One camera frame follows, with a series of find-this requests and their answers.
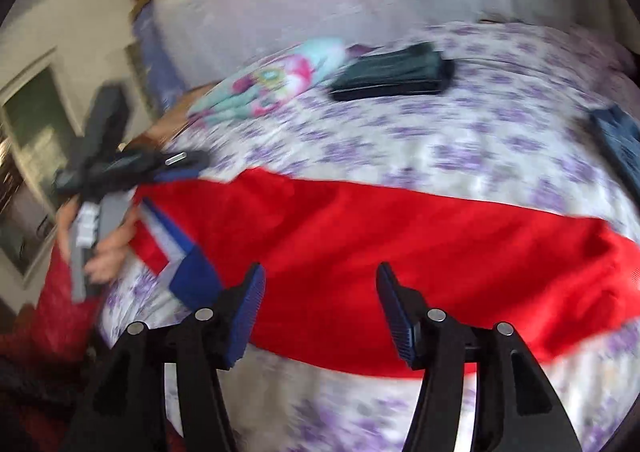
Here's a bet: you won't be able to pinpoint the folded dark green pants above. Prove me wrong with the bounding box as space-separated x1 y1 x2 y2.
329 43 456 101

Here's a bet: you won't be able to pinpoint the person red sleeve forearm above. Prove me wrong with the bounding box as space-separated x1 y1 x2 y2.
1 244 102 368

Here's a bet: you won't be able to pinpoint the folded floral quilt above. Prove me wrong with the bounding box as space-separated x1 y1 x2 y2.
186 38 348 124

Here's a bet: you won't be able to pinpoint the brown pillow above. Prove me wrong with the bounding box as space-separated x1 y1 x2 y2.
126 84 214 150

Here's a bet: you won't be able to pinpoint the purple floral bedspread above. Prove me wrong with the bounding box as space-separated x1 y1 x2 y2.
96 20 640 452

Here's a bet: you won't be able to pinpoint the person left hand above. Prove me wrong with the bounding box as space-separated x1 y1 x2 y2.
53 196 141 285

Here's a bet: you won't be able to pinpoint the blue denim jeans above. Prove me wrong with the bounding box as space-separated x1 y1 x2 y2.
589 105 640 205

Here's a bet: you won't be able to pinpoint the red striped track pants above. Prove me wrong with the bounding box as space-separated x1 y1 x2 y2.
132 168 639 378

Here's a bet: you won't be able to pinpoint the blue patterned curtain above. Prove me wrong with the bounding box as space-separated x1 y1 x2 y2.
131 2 186 116

